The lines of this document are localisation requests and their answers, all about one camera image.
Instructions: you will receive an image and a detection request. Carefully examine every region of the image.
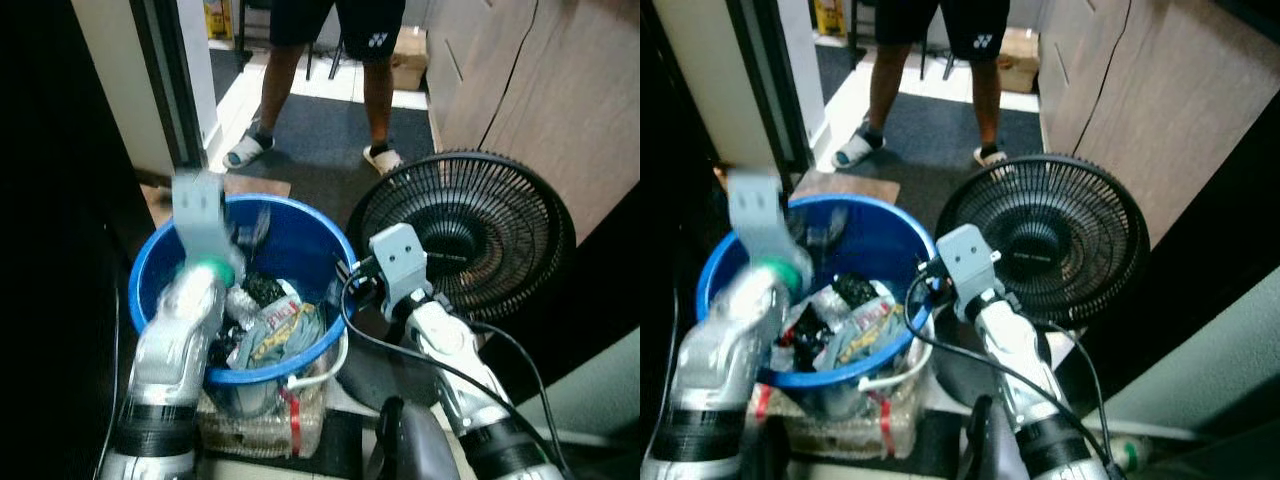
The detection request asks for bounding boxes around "dark translucent washer lid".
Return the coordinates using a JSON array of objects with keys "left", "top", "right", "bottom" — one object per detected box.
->
[{"left": 1060, "top": 95, "right": 1280, "bottom": 401}]

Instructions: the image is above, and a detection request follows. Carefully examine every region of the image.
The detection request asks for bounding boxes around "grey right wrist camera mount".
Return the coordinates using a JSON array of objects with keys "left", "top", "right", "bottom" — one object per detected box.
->
[
  {"left": 368, "top": 223, "right": 433, "bottom": 311},
  {"left": 935, "top": 223, "right": 1004, "bottom": 321}
]

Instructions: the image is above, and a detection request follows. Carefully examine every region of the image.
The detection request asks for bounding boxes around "dark grey floor mat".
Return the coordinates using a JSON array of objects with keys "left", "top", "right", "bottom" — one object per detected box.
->
[
  {"left": 830, "top": 95, "right": 1046, "bottom": 216},
  {"left": 225, "top": 95, "right": 436, "bottom": 231}
]

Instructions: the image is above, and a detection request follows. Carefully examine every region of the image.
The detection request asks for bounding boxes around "person in black shorts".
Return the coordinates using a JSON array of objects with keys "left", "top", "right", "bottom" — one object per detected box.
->
[
  {"left": 240, "top": 0, "right": 406, "bottom": 161},
  {"left": 865, "top": 0, "right": 1011, "bottom": 161}
]

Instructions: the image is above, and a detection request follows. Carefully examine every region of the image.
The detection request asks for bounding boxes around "clear plastic bag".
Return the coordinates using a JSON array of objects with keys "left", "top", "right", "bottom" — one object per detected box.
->
[
  {"left": 225, "top": 280, "right": 301, "bottom": 323},
  {"left": 790, "top": 285, "right": 851, "bottom": 346}
]

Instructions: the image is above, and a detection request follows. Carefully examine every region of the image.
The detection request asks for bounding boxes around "brown cardboard box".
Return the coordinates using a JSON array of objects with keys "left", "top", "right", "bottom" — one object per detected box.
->
[
  {"left": 998, "top": 27, "right": 1041, "bottom": 96},
  {"left": 390, "top": 27, "right": 431, "bottom": 93}
]

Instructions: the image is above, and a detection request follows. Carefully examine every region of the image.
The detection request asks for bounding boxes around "brown wooden cabinet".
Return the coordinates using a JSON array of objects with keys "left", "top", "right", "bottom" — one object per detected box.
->
[
  {"left": 1038, "top": 0, "right": 1280, "bottom": 251},
  {"left": 425, "top": 0, "right": 641, "bottom": 246}
]

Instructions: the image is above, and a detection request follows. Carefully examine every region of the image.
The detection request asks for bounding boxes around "black floor fan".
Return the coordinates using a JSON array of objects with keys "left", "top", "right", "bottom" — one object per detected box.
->
[
  {"left": 930, "top": 153, "right": 1151, "bottom": 411},
  {"left": 335, "top": 150, "right": 578, "bottom": 411}
]

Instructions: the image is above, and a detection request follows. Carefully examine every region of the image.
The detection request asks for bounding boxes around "large black cabinet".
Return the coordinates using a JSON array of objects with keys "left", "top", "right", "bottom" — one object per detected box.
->
[
  {"left": 0, "top": 0, "right": 156, "bottom": 480},
  {"left": 640, "top": 0, "right": 731, "bottom": 480}
]

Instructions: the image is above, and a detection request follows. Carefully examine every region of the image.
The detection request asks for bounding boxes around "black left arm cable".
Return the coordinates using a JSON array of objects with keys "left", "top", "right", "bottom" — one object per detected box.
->
[
  {"left": 95, "top": 285, "right": 123, "bottom": 476},
  {"left": 650, "top": 285, "right": 683, "bottom": 471}
]

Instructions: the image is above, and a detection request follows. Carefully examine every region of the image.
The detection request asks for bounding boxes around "blue plastic bucket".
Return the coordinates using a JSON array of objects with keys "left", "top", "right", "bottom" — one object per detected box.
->
[
  {"left": 697, "top": 193, "right": 939, "bottom": 391},
  {"left": 128, "top": 193, "right": 359, "bottom": 388}
]

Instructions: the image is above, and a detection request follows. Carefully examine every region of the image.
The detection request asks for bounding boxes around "black door frame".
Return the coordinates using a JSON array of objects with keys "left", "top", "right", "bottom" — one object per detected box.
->
[
  {"left": 725, "top": 0, "right": 811, "bottom": 171},
  {"left": 130, "top": 0, "right": 206, "bottom": 171}
]

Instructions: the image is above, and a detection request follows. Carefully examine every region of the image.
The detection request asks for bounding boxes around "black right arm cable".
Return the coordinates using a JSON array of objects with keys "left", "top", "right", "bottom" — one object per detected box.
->
[
  {"left": 338, "top": 265, "right": 571, "bottom": 480},
  {"left": 903, "top": 265, "right": 1119, "bottom": 480}
]

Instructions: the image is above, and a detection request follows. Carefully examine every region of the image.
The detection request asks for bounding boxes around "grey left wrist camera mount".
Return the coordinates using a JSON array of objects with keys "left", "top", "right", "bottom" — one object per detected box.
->
[
  {"left": 727, "top": 168, "right": 801, "bottom": 266},
  {"left": 172, "top": 168, "right": 241, "bottom": 269}
]

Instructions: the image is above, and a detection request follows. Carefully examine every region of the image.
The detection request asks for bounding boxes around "thin black wall cable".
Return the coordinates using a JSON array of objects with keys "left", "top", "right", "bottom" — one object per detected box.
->
[
  {"left": 478, "top": 0, "right": 541, "bottom": 151},
  {"left": 1070, "top": 0, "right": 1136, "bottom": 156}
]

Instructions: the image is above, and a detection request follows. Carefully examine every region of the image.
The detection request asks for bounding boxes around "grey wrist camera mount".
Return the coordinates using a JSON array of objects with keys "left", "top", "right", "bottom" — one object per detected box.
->
[
  {"left": 727, "top": 168, "right": 801, "bottom": 266},
  {"left": 368, "top": 223, "right": 433, "bottom": 311},
  {"left": 935, "top": 223, "right": 1004, "bottom": 321},
  {"left": 172, "top": 168, "right": 241, "bottom": 269}
]

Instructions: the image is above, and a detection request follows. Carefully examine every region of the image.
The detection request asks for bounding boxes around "dark grey robot leg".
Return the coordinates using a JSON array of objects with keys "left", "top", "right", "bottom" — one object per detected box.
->
[
  {"left": 370, "top": 397, "right": 461, "bottom": 480},
  {"left": 960, "top": 395, "right": 1041, "bottom": 480}
]

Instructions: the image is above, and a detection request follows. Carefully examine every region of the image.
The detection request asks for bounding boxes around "black chair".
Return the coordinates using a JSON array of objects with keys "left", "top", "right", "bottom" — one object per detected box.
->
[
  {"left": 915, "top": 40, "right": 956, "bottom": 81},
  {"left": 305, "top": 40, "right": 346, "bottom": 81}
]

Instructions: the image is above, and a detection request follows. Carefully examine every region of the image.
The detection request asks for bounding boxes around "grey-teal garment with yellow print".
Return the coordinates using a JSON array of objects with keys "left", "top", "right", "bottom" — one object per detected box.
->
[
  {"left": 225, "top": 300, "right": 326, "bottom": 371},
  {"left": 820, "top": 300, "right": 906, "bottom": 371}
]

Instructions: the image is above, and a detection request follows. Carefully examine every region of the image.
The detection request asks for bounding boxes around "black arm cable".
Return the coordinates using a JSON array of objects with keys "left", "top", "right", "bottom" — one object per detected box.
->
[
  {"left": 95, "top": 285, "right": 123, "bottom": 476},
  {"left": 338, "top": 265, "right": 571, "bottom": 480},
  {"left": 650, "top": 285, "right": 683, "bottom": 471},
  {"left": 903, "top": 265, "right": 1119, "bottom": 480}
]

